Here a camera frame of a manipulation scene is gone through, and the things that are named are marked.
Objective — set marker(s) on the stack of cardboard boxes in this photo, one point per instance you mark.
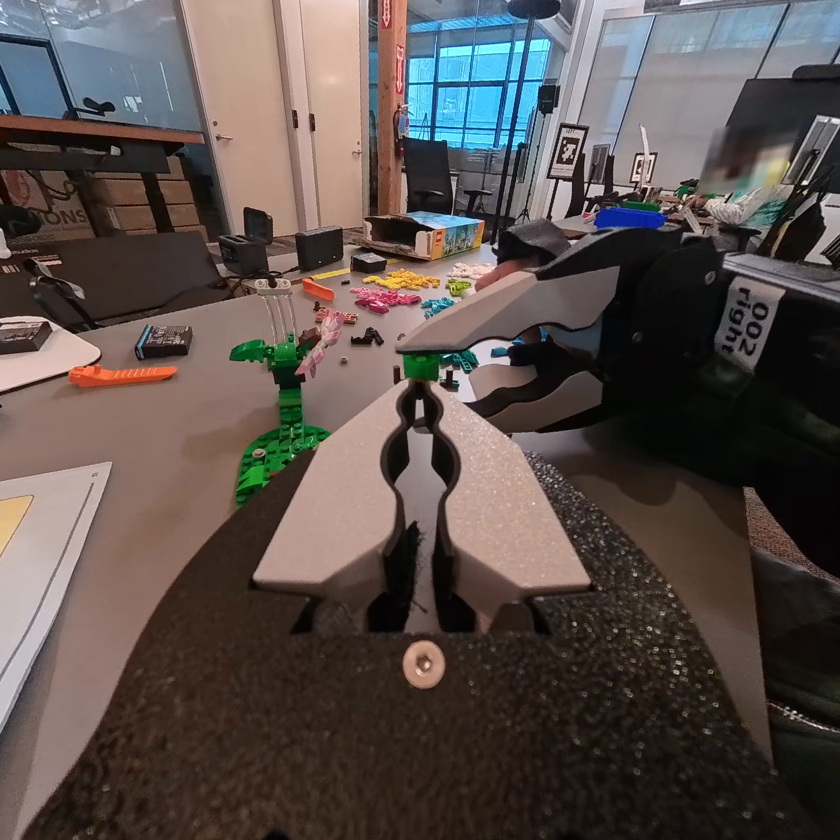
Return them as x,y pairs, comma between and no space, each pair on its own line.
151,197

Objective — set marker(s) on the black office chair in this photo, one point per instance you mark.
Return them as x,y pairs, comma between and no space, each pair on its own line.
426,174

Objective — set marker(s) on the small fiducial marker sign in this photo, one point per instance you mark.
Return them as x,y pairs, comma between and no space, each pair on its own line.
643,167

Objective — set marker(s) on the person's right forearm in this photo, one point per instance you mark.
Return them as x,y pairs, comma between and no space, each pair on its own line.
774,459

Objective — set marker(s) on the pile of coral lego pieces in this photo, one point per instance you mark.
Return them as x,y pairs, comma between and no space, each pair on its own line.
334,316

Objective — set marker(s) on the pile of turquoise lego pieces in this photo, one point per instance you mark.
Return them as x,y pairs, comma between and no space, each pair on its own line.
438,306

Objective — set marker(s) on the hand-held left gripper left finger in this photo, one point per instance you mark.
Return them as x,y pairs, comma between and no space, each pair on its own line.
315,525

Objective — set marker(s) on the black camera battery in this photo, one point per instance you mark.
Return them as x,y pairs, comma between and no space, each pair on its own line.
164,341

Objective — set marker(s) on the white door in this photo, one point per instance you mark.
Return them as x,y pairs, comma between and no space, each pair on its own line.
334,111

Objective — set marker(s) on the wooden pillar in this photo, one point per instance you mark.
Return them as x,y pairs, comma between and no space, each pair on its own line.
392,98

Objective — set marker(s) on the person's right hand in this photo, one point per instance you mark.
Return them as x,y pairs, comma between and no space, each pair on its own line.
499,275

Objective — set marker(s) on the pile of blue lego pieces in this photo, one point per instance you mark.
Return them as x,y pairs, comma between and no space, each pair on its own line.
505,348

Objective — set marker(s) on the black television screen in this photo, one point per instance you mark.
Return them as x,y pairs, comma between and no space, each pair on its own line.
768,102

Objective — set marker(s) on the black battery charging case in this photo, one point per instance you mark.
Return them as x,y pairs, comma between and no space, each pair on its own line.
246,246

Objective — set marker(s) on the blue plastic bin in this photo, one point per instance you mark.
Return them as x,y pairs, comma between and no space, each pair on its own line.
627,218

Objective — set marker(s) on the black desk mat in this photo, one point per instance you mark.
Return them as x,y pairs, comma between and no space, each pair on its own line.
131,269

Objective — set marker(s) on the pile of magenta lego pieces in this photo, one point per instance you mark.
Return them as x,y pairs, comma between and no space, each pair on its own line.
384,300

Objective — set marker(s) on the black red small box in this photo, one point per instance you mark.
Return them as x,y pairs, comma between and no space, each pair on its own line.
23,334

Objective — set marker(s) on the white plastic board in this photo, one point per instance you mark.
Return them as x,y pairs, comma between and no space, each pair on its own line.
59,367

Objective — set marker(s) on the pile of black lego pieces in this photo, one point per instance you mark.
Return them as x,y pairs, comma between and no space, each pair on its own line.
367,337

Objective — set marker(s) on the pile of lime lego pieces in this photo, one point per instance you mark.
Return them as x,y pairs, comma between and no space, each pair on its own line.
458,287

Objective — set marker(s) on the pile of white lego pieces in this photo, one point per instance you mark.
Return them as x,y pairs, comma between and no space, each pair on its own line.
471,270

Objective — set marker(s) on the black speaker on stand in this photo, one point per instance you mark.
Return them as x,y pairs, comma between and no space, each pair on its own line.
548,98

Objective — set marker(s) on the small green brown lego assembly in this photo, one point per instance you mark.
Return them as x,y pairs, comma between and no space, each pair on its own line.
420,367

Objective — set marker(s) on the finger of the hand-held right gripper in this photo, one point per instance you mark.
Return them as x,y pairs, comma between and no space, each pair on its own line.
551,413
472,308

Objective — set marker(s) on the orange brick separator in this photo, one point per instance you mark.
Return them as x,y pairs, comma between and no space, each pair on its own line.
118,375
318,289

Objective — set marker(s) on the red fire extinguisher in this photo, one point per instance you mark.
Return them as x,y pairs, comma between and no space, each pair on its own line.
400,131

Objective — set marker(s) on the pile of dark teal lego pieces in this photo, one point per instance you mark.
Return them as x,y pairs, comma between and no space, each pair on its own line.
459,359

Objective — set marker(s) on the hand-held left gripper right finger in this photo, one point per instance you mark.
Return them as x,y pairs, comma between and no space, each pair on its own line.
518,525

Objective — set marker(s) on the black charger box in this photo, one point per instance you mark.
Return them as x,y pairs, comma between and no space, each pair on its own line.
319,248

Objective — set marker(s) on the pile of yellow lego pieces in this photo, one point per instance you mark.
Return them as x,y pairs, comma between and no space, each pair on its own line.
403,280

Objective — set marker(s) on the large fiducial marker sign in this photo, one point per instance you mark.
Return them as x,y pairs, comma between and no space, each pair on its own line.
568,151

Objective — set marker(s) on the lego set cardboard box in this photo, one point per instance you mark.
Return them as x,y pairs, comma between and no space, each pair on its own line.
446,236

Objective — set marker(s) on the wooden standing desk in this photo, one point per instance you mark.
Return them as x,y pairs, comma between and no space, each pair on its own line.
98,131

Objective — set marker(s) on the lego instruction booklet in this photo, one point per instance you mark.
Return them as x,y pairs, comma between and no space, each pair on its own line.
39,558

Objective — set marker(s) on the green lego plant model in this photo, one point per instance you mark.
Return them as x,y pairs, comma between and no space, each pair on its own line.
289,420

